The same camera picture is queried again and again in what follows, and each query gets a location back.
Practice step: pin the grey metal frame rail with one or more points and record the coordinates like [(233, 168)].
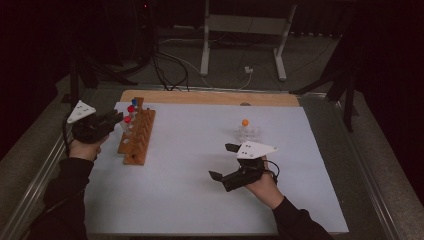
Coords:
[(283, 90)]

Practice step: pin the blue cap test tube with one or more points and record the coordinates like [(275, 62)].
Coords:
[(134, 101)]

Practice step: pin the clear acrylic test tube rack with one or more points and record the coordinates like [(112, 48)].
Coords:
[(250, 135)]

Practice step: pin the orange cap test tube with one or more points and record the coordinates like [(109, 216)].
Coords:
[(245, 122)]

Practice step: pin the black floor stand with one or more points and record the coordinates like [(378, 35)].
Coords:
[(86, 73), (346, 86)]

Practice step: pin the white power plug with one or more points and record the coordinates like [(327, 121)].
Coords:
[(248, 70)]

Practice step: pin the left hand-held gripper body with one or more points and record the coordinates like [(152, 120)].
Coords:
[(88, 130)]

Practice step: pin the person's right hand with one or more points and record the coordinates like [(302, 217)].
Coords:
[(268, 191)]

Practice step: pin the red cap test tube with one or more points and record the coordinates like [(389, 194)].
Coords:
[(131, 109), (127, 119)]

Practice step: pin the white table mat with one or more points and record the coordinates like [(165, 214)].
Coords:
[(186, 186)]

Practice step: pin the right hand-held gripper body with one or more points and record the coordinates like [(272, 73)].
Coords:
[(246, 173)]

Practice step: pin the wooden test tube rack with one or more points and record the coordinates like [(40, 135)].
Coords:
[(141, 133)]

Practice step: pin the white metal stand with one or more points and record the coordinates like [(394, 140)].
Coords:
[(246, 25)]

